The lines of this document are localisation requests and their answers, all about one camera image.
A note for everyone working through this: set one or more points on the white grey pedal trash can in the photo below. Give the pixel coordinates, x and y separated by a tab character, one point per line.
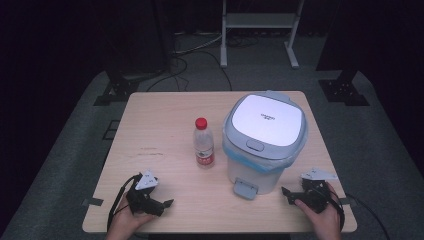
266	133

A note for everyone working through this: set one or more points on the grey tape strip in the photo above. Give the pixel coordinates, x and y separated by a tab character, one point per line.
92	201
348	201

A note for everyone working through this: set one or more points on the black stand base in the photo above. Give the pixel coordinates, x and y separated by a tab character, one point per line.
343	90
116	90

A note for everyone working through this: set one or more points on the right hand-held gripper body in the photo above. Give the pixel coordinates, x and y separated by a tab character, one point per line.
313	195

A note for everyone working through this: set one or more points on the person's right hand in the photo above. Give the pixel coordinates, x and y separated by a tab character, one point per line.
325	221

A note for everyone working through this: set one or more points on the blue trash bag liner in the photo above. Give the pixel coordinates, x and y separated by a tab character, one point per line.
248	162

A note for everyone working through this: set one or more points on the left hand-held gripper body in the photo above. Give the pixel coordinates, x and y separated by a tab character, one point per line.
144	196

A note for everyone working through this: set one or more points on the white metal stand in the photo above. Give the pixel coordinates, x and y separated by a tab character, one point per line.
260	20

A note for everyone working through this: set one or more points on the clear plastic bottle red cap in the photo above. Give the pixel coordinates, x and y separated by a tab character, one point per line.
203	145

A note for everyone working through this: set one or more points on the person's left hand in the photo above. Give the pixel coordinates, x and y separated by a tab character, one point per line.
128	221

